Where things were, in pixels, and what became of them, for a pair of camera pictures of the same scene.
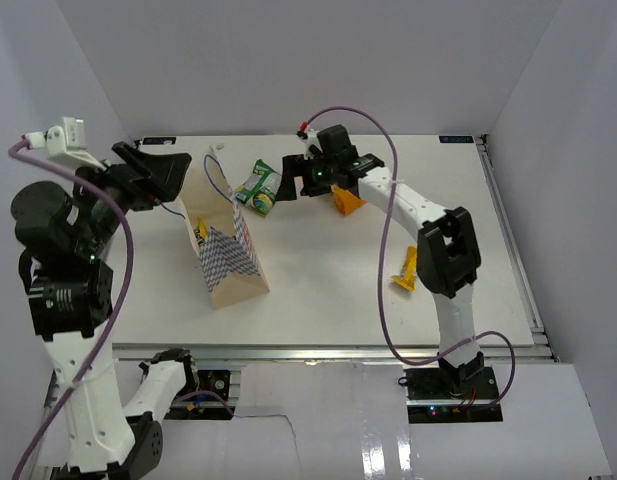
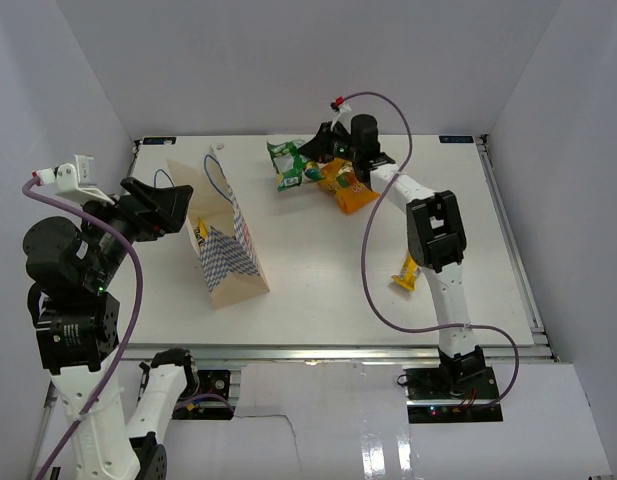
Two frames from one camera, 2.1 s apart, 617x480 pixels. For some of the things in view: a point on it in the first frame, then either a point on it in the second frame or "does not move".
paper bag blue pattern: [220, 236] does not move
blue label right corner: [456, 139] does not move
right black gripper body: [319, 174] -> [335, 143]
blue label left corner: [159, 141] does not move
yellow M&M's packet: [201, 232] does not move
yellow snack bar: [408, 275] does not move
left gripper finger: [162, 172] -> [171, 203]
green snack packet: [259, 191] -> [287, 162]
